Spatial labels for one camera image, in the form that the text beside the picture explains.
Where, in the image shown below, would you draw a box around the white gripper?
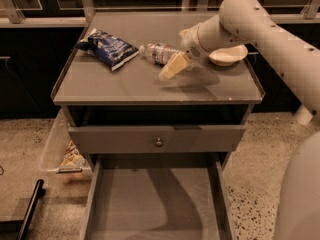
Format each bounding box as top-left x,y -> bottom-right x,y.
159,23 -> 209,81

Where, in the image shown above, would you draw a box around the clear plastic water bottle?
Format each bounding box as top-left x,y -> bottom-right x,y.
139,43 -> 194,70

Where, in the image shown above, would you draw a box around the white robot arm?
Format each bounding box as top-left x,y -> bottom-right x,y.
159,0 -> 320,240

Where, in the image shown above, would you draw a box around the grey drawer cabinet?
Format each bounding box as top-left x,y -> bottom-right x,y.
50,11 -> 266,240

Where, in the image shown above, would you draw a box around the grey top drawer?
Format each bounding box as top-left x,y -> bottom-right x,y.
68,125 -> 245,154

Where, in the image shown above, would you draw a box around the round metal drawer knob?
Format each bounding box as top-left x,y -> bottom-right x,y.
155,138 -> 163,147

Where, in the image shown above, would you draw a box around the grey open middle drawer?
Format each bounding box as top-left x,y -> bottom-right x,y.
79,157 -> 236,240

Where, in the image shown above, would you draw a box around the white bowl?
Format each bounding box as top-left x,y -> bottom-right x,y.
209,45 -> 248,66

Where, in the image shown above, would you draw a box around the blue chip bag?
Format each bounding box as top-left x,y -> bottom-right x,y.
75,29 -> 139,71

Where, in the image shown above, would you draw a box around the snack packets in bin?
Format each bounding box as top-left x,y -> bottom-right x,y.
61,141 -> 86,168

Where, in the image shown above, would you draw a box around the clear plastic storage bin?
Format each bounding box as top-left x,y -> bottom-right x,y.
39,110 -> 92,182

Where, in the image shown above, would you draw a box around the black bar on floor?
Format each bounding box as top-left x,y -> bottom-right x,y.
0,179 -> 46,240

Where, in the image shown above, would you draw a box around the metal railing frame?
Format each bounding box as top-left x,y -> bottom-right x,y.
0,0 -> 320,30

